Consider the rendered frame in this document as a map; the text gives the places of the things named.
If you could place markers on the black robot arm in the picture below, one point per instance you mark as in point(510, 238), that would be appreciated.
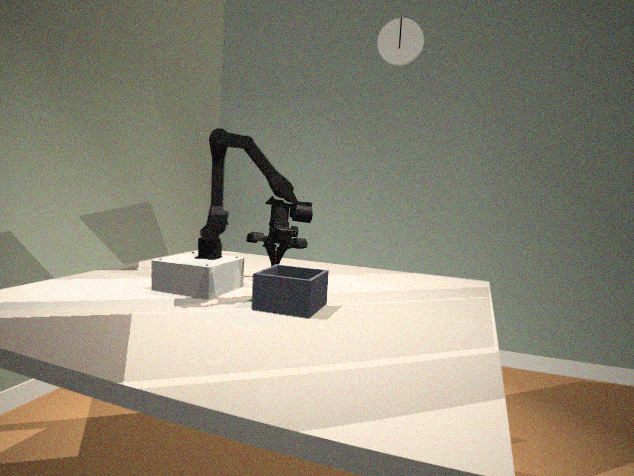
point(209, 246)

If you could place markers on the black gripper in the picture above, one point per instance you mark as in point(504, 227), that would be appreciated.
point(269, 243)

